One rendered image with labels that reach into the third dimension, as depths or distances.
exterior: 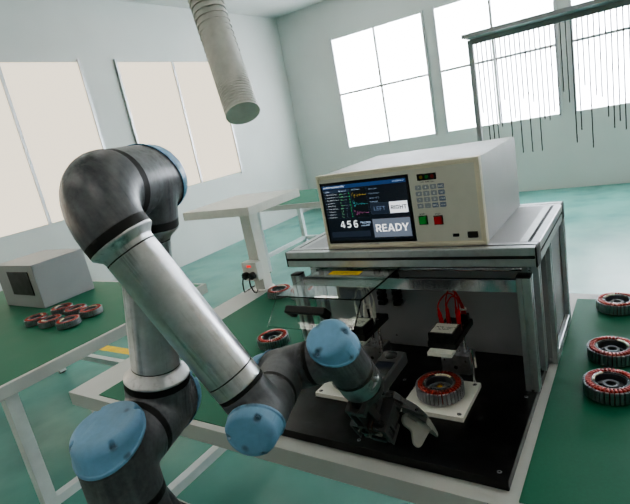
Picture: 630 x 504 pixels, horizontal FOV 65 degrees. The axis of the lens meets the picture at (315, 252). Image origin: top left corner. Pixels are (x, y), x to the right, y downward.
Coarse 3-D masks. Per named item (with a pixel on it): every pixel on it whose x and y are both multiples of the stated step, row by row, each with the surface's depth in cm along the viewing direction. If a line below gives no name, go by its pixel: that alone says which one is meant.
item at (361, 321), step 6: (360, 318) 135; (366, 318) 135; (372, 318) 134; (378, 318) 139; (384, 318) 139; (360, 324) 132; (366, 324) 131; (372, 324) 134; (378, 324) 136; (360, 330) 130; (366, 330) 131; (372, 330) 133; (378, 330) 139; (360, 336) 130; (366, 336) 130; (372, 336) 140; (378, 336) 139; (360, 342) 130; (366, 342) 131
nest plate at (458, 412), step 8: (464, 384) 120; (472, 384) 119; (480, 384) 118; (416, 392) 120; (472, 392) 116; (416, 400) 117; (464, 400) 113; (472, 400) 113; (424, 408) 113; (432, 408) 113; (440, 408) 112; (448, 408) 112; (456, 408) 111; (464, 408) 110; (432, 416) 111; (440, 416) 110; (448, 416) 109; (456, 416) 108; (464, 416) 108
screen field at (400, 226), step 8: (376, 224) 127; (384, 224) 126; (392, 224) 125; (400, 224) 123; (408, 224) 122; (376, 232) 128; (384, 232) 127; (392, 232) 125; (400, 232) 124; (408, 232) 123
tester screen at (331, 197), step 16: (336, 192) 131; (352, 192) 128; (368, 192) 125; (384, 192) 123; (400, 192) 121; (336, 208) 132; (352, 208) 129; (368, 208) 127; (336, 224) 134; (368, 224) 128; (336, 240) 135
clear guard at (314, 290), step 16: (320, 272) 135; (368, 272) 126; (384, 272) 124; (288, 288) 126; (304, 288) 124; (320, 288) 121; (336, 288) 119; (352, 288) 117; (368, 288) 115; (288, 304) 119; (304, 304) 116; (320, 304) 114; (336, 304) 112; (352, 304) 109; (272, 320) 119; (288, 320) 117; (304, 320) 114; (320, 320) 112; (352, 320) 107
